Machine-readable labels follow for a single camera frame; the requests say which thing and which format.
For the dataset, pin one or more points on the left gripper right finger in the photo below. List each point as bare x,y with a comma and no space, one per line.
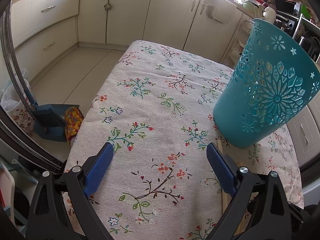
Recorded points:
212,153

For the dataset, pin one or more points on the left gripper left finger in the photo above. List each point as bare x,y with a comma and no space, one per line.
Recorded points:
95,168

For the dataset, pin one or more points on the white kitchen cabinets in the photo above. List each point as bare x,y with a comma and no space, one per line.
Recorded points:
202,27

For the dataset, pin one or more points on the colourful patterned slipper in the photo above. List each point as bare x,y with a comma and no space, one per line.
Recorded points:
73,118

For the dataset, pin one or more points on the floral tablecloth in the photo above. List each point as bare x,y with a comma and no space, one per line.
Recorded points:
154,105

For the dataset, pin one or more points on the white plastic bag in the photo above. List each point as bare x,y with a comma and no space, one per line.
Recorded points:
14,107

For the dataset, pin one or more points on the teal perforated plastic basket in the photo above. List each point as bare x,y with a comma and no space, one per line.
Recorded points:
272,82

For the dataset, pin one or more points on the chrome chair frame tube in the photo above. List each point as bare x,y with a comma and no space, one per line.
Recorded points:
10,59

